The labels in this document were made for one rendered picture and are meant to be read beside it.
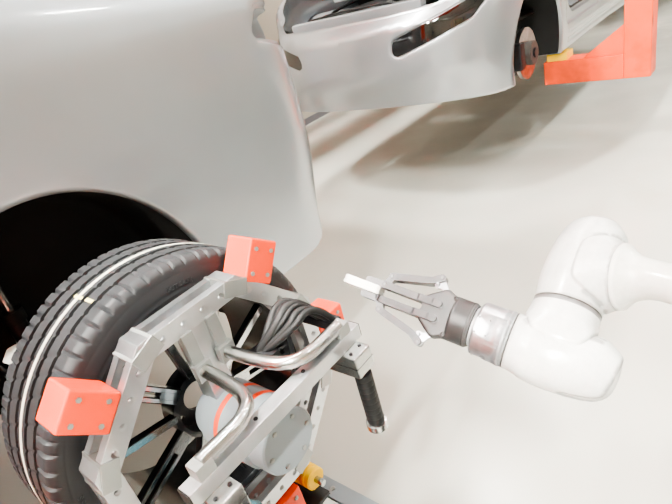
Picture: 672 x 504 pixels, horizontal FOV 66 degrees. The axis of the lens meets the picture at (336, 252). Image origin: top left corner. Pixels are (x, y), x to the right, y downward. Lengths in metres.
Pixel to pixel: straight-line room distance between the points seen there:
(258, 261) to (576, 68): 3.45
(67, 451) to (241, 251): 0.46
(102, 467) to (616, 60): 3.83
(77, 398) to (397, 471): 1.35
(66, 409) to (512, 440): 1.55
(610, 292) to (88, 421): 0.81
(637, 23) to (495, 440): 2.90
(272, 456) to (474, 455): 1.14
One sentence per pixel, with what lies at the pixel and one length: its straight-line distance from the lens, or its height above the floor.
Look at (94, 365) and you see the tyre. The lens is 1.00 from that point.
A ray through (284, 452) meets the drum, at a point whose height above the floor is 0.84.
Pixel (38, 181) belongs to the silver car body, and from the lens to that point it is 1.31.
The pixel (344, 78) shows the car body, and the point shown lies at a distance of 3.44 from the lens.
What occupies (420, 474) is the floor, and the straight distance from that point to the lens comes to 1.99.
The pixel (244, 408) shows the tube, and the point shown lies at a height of 1.01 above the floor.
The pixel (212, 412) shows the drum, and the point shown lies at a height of 0.90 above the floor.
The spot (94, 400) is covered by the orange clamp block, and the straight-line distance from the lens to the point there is 0.92.
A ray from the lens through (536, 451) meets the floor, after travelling 2.03.
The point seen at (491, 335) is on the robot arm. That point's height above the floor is 1.04.
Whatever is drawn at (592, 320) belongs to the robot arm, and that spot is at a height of 1.04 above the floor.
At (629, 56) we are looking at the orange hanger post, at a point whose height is 0.66.
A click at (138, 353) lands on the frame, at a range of 0.93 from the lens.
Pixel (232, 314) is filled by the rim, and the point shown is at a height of 0.87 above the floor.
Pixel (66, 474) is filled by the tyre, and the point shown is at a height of 0.95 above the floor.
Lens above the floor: 1.56
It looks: 27 degrees down
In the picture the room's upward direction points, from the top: 16 degrees counter-clockwise
